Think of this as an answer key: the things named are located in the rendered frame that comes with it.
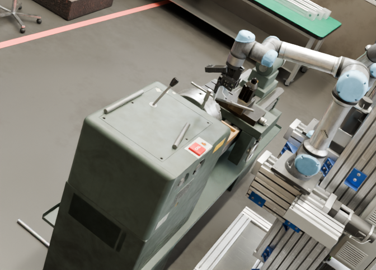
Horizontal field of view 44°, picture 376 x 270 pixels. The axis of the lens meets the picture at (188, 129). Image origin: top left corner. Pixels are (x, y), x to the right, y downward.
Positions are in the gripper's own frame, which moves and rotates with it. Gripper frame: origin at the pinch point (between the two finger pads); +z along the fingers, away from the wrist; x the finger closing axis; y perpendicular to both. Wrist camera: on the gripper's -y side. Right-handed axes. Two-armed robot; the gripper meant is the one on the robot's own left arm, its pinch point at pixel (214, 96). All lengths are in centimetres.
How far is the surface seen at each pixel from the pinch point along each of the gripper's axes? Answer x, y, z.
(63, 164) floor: 35, -95, 137
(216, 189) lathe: 46, 14, 84
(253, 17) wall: 469, -123, 119
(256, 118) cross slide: 76, 11, 41
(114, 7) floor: 300, -251, 136
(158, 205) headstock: -52, 11, 28
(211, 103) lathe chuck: 19.0, -5.0, 15.3
